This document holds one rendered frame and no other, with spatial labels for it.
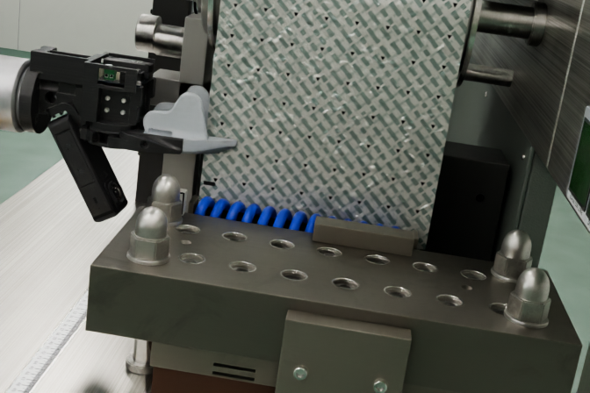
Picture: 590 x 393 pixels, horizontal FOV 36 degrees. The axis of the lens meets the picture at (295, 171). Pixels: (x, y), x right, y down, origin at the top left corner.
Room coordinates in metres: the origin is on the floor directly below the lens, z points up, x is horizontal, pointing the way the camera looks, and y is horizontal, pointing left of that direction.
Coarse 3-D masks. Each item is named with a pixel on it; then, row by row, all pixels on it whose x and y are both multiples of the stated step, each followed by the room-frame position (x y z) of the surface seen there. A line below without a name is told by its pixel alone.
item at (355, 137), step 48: (240, 48) 0.87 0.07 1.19; (288, 48) 0.87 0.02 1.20; (240, 96) 0.87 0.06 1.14; (288, 96) 0.87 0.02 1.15; (336, 96) 0.87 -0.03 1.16; (384, 96) 0.86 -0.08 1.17; (432, 96) 0.86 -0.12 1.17; (240, 144) 0.87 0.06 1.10; (288, 144) 0.87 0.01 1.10; (336, 144) 0.86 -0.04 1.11; (384, 144) 0.86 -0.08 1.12; (432, 144) 0.86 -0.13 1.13; (240, 192) 0.87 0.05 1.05; (288, 192) 0.87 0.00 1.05; (336, 192) 0.86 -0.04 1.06; (384, 192) 0.86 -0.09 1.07; (432, 192) 0.86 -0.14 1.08
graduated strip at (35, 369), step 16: (80, 304) 0.87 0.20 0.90; (64, 320) 0.83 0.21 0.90; (80, 320) 0.83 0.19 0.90; (48, 336) 0.79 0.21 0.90; (64, 336) 0.79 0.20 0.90; (48, 352) 0.76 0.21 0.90; (32, 368) 0.72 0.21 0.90; (48, 368) 0.73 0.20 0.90; (16, 384) 0.69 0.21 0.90; (32, 384) 0.70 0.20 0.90
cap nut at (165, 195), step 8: (160, 176) 0.80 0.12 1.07; (168, 176) 0.80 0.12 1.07; (160, 184) 0.80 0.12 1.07; (168, 184) 0.80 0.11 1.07; (176, 184) 0.80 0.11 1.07; (152, 192) 0.80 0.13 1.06; (160, 192) 0.79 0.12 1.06; (168, 192) 0.79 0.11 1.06; (176, 192) 0.80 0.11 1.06; (152, 200) 0.80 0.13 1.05; (160, 200) 0.79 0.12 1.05; (168, 200) 0.79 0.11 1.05; (176, 200) 0.80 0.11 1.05; (160, 208) 0.79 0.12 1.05; (168, 208) 0.79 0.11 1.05; (176, 208) 0.80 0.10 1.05; (168, 216) 0.79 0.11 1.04; (176, 216) 0.80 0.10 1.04; (168, 224) 0.79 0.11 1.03; (176, 224) 0.80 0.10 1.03
